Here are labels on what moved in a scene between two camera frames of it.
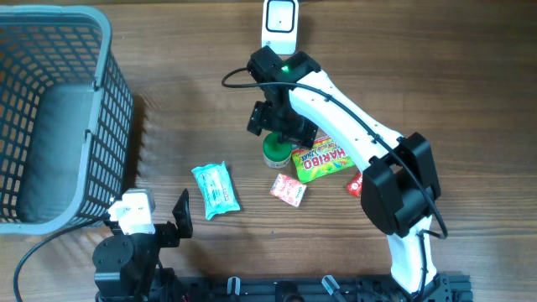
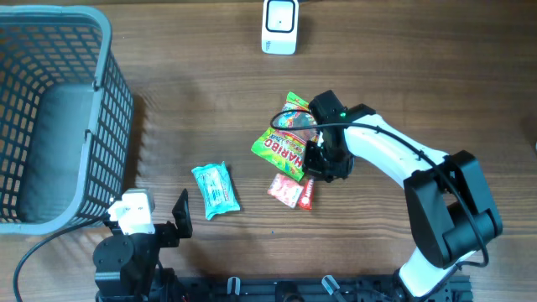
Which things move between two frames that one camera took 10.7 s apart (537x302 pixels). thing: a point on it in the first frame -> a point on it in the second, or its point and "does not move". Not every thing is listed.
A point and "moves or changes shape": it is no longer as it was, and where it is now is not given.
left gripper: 170,235 does not move
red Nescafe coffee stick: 354,186 -> 305,200
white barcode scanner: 280,26 does not move
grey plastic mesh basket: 66,118 does not move
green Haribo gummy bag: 324,158 moves or changes shape
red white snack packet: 289,190 does not move
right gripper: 303,132 -> 312,165
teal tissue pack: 217,189 does not move
